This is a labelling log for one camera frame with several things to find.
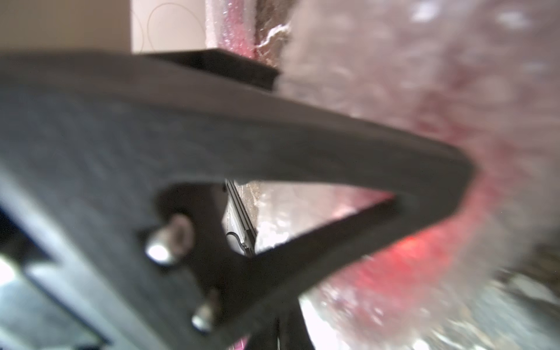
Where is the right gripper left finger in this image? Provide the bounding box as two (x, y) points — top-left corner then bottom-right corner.
(244, 321), (279, 350)

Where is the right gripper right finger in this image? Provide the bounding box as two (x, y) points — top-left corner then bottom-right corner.
(279, 301), (315, 350)

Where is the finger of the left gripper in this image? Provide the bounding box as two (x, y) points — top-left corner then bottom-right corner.
(145, 49), (280, 91)
(1, 52), (472, 349)

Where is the red drink bottle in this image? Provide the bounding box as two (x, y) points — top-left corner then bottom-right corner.
(319, 73), (523, 317)

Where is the single bubble wrap sheet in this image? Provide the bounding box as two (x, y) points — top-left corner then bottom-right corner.
(205, 0), (257, 58)

